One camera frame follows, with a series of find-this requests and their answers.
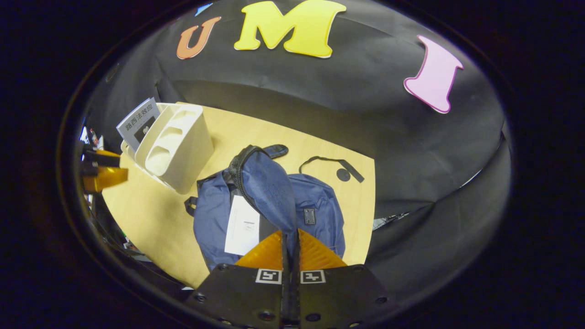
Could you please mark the colourful lit screen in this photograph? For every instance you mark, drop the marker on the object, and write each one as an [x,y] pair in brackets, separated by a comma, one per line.
[85,136]

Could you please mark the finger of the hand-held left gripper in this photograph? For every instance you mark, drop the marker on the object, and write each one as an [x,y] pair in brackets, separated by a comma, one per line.
[107,178]
[103,160]

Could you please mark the blue schoolbag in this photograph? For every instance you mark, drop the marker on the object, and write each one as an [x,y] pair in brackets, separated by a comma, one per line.
[315,201]

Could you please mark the plain white book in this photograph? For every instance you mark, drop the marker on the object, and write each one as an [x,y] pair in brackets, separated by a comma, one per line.
[242,228]

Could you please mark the white book with figure cover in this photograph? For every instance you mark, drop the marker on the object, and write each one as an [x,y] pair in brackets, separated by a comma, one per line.
[137,121]

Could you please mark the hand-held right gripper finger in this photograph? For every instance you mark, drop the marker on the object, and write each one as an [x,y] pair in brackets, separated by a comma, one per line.
[285,283]
[295,283]

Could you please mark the white desktop bookshelf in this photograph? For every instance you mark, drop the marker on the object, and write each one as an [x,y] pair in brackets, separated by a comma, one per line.
[187,151]

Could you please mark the black round table grommet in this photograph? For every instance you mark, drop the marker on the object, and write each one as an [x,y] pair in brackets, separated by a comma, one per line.
[343,174]

